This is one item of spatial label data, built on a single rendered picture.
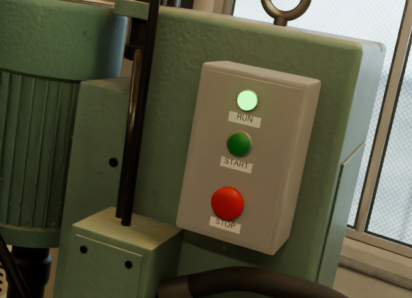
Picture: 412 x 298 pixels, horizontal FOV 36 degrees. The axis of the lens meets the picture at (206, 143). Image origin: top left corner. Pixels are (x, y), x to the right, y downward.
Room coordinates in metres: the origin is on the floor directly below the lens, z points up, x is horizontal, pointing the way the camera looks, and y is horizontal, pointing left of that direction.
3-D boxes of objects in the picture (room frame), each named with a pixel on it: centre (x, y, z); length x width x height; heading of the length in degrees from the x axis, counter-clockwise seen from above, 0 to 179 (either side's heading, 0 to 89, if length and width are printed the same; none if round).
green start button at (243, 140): (0.56, -0.03, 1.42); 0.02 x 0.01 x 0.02; 70
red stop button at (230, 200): (0.56, -0.03, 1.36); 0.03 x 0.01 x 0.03; 70
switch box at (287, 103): (0.59, -0.04, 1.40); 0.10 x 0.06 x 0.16; 70
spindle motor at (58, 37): (0.83, 0.21, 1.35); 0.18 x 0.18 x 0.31
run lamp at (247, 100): (0.56, -0.03, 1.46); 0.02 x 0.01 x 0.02; 70
